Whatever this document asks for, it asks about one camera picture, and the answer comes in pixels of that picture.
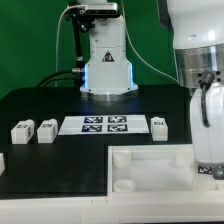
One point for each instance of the white square table top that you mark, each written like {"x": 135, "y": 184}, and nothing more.
{"x": 157, "y": 168}

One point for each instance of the white sheet with markers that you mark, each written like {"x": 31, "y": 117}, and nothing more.
{"x": 104, "y": 124}

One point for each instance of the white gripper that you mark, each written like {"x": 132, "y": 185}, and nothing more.
{"x": 208, "y": 142}

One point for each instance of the black camera on stand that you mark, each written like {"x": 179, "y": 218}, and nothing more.
{"x": 84, "y": 15}

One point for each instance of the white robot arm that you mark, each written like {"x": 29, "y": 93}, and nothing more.
{"x": 198, "y": 43}

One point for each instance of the white obstacle fence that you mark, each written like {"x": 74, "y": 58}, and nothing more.
{"x": 2, "y": 164}

